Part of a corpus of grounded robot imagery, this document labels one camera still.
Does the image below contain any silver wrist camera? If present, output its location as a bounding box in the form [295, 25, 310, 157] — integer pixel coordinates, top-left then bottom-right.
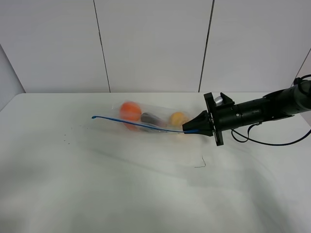
[214, 96, 223, 106]

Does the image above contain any yellow toy pear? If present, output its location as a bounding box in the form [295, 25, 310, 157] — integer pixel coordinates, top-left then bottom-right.
[169, 112, 190, 127]

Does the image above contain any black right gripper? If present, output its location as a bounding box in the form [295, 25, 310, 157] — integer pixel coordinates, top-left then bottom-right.
[182, 93, 241, 146]

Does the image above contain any orange toy fruit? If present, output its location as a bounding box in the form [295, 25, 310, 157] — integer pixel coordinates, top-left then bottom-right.
[120, 101, 142, 121]

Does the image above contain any clear zip file bag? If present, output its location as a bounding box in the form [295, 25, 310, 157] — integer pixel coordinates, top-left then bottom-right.
[91, 100, 199, 134]

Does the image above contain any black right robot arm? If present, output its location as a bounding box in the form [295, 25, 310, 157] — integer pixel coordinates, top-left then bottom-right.
[182, 75, 311, 146]

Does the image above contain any black cable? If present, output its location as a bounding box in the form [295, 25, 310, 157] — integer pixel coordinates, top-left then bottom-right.
[230, 121, 311, 146]

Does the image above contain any dark purple toy eggplant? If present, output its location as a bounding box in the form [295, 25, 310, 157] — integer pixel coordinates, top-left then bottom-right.
[140, 112, 167, 128]

